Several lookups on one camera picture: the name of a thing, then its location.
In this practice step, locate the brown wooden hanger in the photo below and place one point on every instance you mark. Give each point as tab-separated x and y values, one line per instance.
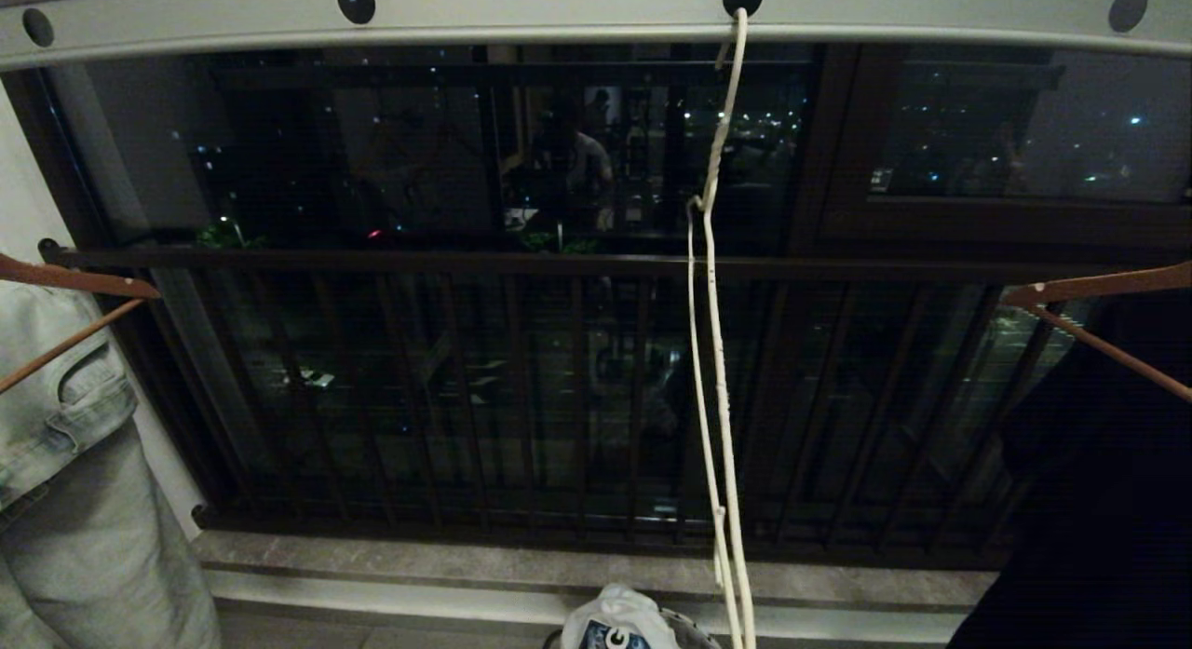
1099	286
65	278

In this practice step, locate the black hanging garment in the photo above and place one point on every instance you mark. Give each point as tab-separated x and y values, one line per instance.
1099	500

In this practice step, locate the light blue denim garment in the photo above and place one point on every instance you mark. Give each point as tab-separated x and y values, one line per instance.
74	500

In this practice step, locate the dark metal window railing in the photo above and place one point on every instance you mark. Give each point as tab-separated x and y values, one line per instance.
466	398

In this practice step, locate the white plastic bag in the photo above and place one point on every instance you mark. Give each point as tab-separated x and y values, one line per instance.
616	621

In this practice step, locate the dark framed window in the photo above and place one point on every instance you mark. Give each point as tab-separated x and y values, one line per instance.
1015	137

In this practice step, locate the white metal clothes rail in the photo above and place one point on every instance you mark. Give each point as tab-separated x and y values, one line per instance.
559	16

